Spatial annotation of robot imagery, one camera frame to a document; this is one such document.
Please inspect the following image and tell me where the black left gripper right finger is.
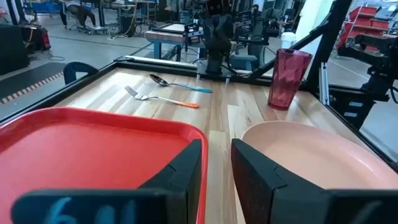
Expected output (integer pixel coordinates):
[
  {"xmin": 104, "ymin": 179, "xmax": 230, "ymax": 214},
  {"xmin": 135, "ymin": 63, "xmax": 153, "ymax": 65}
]
[{"xmin": 231, "ymin": 138, "xmax": 398, "ymax": 224}]

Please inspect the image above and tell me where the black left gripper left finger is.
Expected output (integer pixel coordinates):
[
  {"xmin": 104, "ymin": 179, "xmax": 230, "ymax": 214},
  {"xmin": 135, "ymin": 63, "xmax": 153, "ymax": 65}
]
[{"xmin": 11, "ymin": 139, "xmax": 203, "ymax": 224}]

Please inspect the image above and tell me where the spoon with blue handle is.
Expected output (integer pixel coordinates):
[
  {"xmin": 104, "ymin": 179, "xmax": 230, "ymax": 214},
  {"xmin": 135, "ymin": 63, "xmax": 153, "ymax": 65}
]
[{"xmin": 149, "ymin": 73, "xmax": 213, "ymax": 94}]

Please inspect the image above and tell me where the fork with orange handle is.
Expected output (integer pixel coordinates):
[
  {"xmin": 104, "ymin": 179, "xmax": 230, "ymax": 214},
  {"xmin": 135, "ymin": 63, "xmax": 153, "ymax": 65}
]
[{"xmin": 124, "ymin": 85, "xmax": 200, "ymax": 109}]

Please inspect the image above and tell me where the red translucent plastic cup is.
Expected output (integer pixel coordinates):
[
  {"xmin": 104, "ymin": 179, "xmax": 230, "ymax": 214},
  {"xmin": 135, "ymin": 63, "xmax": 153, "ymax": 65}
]
[{"xmin": 267, "ymin": 48, "xmax": 313, "ymax": 111}]

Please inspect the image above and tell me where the pink plate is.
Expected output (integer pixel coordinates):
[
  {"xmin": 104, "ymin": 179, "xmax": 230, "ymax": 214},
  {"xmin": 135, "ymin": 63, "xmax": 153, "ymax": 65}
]
[{"xmin": 241, "ymin": 120, "xmax": 398, "ymax": 190}]

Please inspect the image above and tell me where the red plastic tray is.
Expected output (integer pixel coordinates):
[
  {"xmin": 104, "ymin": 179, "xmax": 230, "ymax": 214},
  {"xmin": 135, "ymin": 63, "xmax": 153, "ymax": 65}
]
[{"xmin": 0, "ymin": 106, "xmax": 209, "ymax": 224}]

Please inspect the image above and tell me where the black office chair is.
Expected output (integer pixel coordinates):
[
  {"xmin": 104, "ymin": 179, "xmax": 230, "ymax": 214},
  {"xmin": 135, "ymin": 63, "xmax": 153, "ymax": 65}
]
[{"xmin": 236, "ymin": 11, "xmax": 280, "ymax": 60}]

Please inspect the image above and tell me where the white strip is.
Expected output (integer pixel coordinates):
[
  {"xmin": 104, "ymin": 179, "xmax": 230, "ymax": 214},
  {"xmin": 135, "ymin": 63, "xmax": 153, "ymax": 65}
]
[{"xmin": 124, "ymin": 55, "xmax": 198, "ymax": 71}]

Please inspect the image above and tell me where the white cylindrical bin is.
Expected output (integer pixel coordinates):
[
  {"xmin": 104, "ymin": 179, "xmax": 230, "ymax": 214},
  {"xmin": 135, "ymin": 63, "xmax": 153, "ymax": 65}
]
[{"xmin": 280, "ymin": 31, "xmax": 297, "ymax": 50}]

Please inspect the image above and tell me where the black control box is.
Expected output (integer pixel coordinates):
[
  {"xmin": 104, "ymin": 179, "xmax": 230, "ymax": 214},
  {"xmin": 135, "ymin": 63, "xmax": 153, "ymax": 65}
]
[{"xmin": 328, "ymin": 88, "xmax": 377, "ymax": 131}]

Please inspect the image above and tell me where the person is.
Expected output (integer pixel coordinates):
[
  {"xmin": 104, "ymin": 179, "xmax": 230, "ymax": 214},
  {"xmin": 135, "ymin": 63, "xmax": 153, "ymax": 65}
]
[{"xmin": 58, "ymin": 0, "xmax": 97, "ymax": 29}]

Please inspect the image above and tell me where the red storage shelf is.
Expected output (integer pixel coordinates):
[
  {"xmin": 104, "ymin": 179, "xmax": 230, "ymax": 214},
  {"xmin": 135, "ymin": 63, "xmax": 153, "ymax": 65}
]
[{"xmin": 335, "ymin": 5, "xmax": 391, "ymax": 52}]

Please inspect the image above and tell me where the dark blue chair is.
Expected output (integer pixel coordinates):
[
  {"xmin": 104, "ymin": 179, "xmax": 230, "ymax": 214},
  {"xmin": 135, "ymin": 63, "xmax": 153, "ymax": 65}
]
[{"xmin": 63, "ymin": 61, "xmax": 100, "ymax": 85}]

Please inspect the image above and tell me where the black and red equipment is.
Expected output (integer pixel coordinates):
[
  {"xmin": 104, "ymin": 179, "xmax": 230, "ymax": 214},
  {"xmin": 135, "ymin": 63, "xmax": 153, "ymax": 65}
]
[{"xmin": 20, "ymin": 24, "xmax": 52, "ymax": 52}]

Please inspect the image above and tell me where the black striped floor mat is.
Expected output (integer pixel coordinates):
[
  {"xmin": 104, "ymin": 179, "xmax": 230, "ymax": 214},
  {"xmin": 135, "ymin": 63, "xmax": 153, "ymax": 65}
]
[{"xmin": 0, "ymin": 61, "xmax": 68, "ymax": 105}]

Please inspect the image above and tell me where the black case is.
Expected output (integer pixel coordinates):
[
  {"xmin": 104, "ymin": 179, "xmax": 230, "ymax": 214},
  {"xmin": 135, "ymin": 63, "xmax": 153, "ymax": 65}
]
[{"xmin": 0, "ymin": 24, "xmax": 30, "ymax": 75}]

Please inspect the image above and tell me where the black table frame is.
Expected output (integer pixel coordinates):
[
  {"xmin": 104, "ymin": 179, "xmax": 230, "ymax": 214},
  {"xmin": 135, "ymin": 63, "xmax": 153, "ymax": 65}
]
[{"xmin": 0, "ymin": 55, "xmax": 398, "ymax": 174}]

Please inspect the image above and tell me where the black frame post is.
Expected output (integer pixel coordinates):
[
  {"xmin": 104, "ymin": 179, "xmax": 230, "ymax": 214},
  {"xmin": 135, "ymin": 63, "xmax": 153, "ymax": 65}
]
[{"xmin": 248, "ymin": 0, "xmax": 354, "ymax": 91}]

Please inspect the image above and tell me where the aluminium extrusion post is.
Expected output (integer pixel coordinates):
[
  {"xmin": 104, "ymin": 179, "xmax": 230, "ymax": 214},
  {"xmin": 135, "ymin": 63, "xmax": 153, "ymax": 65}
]
[{"xmin": 318, "ymin": 62, "xmax": 330, "ymax": 106}]

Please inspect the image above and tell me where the black camera stand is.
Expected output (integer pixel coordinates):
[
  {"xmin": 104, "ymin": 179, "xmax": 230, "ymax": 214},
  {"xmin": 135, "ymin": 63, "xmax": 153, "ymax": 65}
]
[{"xmin": 337, "ymin": 33, "xmax": 398, "ymax": 103}]

